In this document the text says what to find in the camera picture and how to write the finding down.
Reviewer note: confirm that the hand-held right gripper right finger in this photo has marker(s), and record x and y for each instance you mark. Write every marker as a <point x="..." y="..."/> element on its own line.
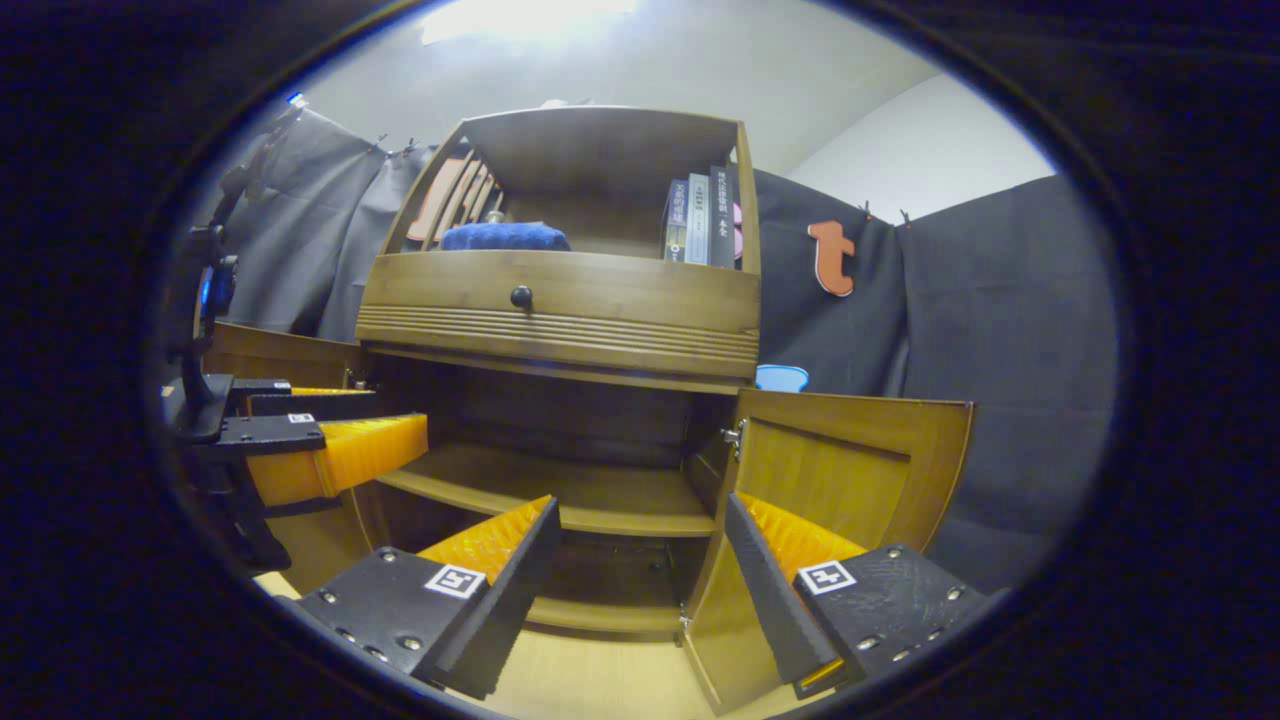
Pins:
<point x="770" y="610"/>

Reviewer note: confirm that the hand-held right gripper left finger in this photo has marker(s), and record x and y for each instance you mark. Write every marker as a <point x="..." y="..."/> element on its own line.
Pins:
<point x="505" y="610"/>

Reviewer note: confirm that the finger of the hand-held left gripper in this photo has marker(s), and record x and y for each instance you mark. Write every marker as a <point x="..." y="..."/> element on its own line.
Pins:
<point x="260" y="436"/>
<point x="320" y="405"/>

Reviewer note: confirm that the wooden double-door shoe cabinet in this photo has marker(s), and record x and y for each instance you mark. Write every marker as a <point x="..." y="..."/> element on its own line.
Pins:
<point x="600" y="150"/>

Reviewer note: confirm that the metal door hinge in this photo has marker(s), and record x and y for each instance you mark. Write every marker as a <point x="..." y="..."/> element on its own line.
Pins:
<point x="733" y="437"/>
<point x="684" y="615"/>
<point x="354" y="380"/>

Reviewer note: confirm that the wooden inner shelf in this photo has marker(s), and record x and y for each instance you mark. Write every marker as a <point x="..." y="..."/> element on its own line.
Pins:
<point x="560" y="490"/>

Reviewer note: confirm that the black round drawer knob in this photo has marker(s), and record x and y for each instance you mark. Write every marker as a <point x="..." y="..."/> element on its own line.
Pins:
<point x="521" y="296"/>

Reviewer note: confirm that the blue towel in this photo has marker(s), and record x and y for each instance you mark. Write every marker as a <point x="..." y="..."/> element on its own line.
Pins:
<point x="505" y="237"/>

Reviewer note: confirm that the wooden drawer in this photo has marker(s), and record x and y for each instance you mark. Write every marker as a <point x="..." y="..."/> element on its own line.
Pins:
<point x="600" y="300"/>

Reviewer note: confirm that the black backdrop cloth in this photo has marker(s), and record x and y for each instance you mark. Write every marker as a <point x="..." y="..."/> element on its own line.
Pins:
<point x="1000" y="330"/>

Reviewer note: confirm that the book with photo cover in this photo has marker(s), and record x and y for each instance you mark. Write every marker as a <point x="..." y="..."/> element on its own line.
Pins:
<point x="676" y="225"/>

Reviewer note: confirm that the grey spine book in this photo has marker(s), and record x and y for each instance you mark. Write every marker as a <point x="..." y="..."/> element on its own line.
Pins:
<point x="698" y="220"/>

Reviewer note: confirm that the black spine book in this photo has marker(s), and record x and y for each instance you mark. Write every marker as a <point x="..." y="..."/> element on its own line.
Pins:
<point x="723" y="215"/>

